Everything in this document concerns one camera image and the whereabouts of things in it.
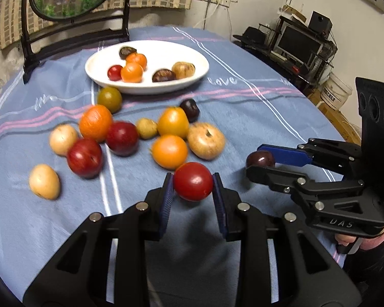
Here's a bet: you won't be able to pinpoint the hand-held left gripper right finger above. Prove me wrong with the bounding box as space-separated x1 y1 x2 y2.
211 173 362 307

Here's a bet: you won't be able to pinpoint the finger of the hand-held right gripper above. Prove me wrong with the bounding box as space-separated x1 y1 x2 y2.
258 138 364 177
246 165 366 206

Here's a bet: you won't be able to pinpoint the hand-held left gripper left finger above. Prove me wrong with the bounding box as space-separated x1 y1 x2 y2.
22 173 176 307

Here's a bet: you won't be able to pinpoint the dark maroon plum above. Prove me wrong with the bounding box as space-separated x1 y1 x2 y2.
246 151 276 169

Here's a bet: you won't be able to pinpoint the red tomato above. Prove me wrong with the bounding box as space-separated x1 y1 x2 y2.
173 162 214 202

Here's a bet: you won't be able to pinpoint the orange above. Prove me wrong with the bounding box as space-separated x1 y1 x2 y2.
151 135 189 170
120 63 144 83
79 104 113 143

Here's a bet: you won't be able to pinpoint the beige apple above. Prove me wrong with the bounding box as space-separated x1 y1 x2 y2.
187 122 226 160

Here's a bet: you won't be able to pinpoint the yellow-orange persimmon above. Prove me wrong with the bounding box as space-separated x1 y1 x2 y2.
157 107 190 139

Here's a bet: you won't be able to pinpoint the small blackish purple plum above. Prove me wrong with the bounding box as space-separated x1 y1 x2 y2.
179 99 200 123

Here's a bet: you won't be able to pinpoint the green-brown plum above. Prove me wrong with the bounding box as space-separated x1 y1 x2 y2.
97 86 123 114

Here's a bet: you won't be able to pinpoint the pale yellow plum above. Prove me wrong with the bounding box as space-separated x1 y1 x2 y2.
49 124 79 157
29 164 61 200

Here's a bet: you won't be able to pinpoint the pale speckled mangosteen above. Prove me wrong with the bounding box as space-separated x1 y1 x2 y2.
172 61 196 79

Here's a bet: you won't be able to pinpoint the bright red plum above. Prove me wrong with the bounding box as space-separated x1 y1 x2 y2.
107 65 124 81

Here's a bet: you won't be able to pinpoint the rough-skinned tangerine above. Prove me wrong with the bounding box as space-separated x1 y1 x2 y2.
125 53 148 70

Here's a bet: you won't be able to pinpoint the white plate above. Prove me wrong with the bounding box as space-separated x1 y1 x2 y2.
85 40 210 95

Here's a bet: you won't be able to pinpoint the person's right hand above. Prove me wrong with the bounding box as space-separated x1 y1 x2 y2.
334 232 360 255

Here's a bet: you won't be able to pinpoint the blue plaid tablecloth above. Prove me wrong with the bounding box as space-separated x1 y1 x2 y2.
0 26 362 307

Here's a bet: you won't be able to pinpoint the black desk rack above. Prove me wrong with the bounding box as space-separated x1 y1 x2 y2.
233 16 338 93

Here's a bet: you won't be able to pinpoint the white plastic bucket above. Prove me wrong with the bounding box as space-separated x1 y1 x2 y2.
320 72 353 111

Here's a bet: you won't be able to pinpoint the black computer monitor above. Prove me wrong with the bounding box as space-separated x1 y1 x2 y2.
273 24 324 66

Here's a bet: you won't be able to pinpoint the black hat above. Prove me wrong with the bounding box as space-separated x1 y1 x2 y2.
233 27 269 47

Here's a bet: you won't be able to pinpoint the black speaker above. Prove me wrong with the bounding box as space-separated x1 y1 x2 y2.
308 10 333 34

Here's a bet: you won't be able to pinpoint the small open cardboard box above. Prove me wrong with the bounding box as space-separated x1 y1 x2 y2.
280 5 308 21

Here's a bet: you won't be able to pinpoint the cardboard boxes with straps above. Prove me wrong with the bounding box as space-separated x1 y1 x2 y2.
307 90 362 144

